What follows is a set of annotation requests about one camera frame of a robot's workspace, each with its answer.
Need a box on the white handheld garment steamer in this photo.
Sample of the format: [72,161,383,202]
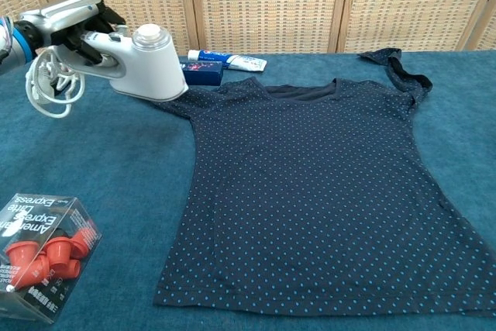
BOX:
[75,23,190,104]

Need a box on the dark blue polka dot shirt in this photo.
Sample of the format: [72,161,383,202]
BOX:
[149,47,496,319]

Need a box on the dark blue toothpaste box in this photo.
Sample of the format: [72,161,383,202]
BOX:
[178,60,225,87]

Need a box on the clear plastic coffee capsule box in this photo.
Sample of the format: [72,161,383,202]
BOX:
[0,192,103,326]

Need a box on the red coffee capsule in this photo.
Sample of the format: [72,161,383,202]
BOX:
[7,240,40,270]
[45,236,75,266]
[57,259,82,281]
[26,257,51,285]
[69,229,98,260]

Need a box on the white and blue toothpaste tube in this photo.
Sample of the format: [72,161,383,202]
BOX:
[187,49,268,73]

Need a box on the teal velvet tablecloth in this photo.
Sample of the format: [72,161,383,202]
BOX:
[0,50,496,331]

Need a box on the silver and black left robot hand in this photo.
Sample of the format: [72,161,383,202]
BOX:
[17,0,127,67]

